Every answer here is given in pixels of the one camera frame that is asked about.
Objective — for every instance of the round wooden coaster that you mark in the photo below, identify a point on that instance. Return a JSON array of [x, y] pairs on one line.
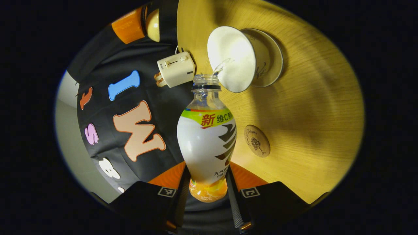
[[257, 141]]

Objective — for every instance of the cream toaster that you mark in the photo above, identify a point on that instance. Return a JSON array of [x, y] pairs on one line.
[[176, 68]]

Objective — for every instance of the cream teacup lid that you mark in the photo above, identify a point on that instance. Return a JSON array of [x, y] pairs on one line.
[[153, 26]]

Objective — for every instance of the clear water bottle white label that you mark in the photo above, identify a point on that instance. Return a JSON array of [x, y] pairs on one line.
[[205, 143]]

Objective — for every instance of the toast slice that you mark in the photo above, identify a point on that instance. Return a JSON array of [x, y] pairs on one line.
[[158, 76], [161, 83]]

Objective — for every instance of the cream ceramic teacup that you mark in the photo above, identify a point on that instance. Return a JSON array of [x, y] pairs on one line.
[[232, 55]]

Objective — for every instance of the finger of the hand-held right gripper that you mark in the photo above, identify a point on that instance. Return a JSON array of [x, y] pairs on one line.
[[129, 26]]

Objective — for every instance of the cream ceramic saucer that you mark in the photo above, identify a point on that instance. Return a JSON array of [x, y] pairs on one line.
[[276, 58]]

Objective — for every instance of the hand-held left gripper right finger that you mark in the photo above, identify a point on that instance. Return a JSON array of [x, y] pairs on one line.
[[277, 202]]

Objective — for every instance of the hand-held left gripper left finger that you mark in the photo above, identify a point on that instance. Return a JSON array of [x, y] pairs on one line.
[[145, 202]]

